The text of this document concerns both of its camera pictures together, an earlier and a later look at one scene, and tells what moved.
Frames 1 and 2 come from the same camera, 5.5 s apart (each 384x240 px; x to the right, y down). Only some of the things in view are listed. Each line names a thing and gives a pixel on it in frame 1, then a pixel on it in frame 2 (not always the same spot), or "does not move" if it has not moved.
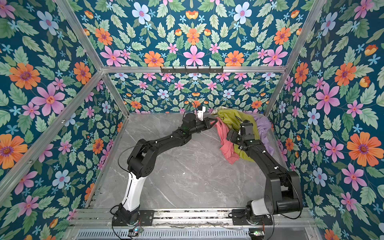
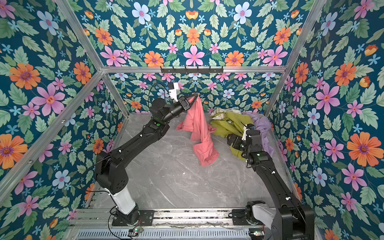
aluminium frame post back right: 314,15 does not move
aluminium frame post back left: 69,15 does not move
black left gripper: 206,123 -> 182,101
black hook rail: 192,71 does not move
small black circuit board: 256,233 does not move
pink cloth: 227,148 -> 195,122
